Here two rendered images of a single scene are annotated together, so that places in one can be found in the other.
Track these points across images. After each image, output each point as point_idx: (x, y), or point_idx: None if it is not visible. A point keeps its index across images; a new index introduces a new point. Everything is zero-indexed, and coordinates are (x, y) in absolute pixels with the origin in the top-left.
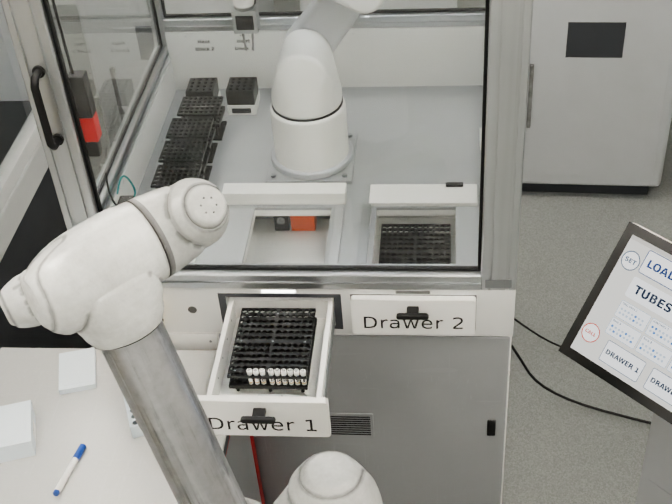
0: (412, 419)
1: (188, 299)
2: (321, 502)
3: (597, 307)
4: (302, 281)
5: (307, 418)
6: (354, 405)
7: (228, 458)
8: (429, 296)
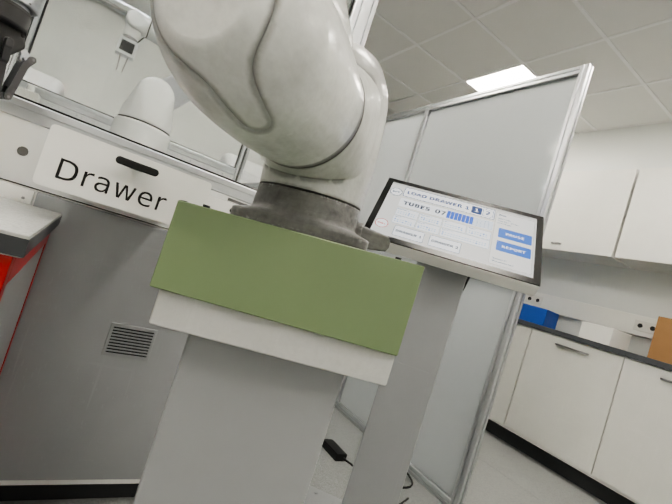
0: None
1: (25, 137)
2: (363, 48)
3: (382, 211)
4: (155, 161)
5: (183, 198)
6: (144, 317)
7: (27, 271)
8: None
